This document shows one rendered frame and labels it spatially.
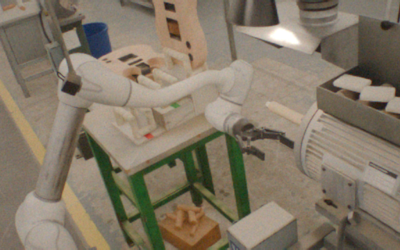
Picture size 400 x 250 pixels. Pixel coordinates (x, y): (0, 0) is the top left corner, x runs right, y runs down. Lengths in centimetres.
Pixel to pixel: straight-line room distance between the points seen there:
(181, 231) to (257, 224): 148
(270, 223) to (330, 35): 49
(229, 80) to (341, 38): 65
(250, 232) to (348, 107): 39
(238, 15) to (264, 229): 53
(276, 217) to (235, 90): 68
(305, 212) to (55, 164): 166
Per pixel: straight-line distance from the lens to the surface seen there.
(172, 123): 194
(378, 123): 96
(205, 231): 255
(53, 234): 155
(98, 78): 139
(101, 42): 430
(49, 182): 166
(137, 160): 180
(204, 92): 198
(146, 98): 149
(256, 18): 106
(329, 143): 106
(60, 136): 160
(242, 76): 169
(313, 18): 115
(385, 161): 99
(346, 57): 116
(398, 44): 105
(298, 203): 284
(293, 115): 127
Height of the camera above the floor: 193
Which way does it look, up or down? 31 degrees down
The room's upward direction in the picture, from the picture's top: 11 degrees counter-clockwise
